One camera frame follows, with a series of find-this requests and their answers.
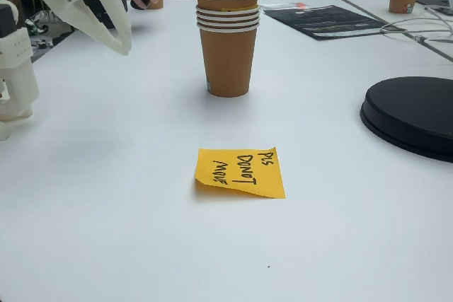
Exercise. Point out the red and white packet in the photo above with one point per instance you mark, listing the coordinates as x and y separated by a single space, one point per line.
299 5

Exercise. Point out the black printed leaflet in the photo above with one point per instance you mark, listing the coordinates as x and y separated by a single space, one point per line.
329 21

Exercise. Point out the yellow handwritten sticky note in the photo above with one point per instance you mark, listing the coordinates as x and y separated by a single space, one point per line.
272 181

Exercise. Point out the black round disc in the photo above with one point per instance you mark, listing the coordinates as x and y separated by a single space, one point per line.
410 114

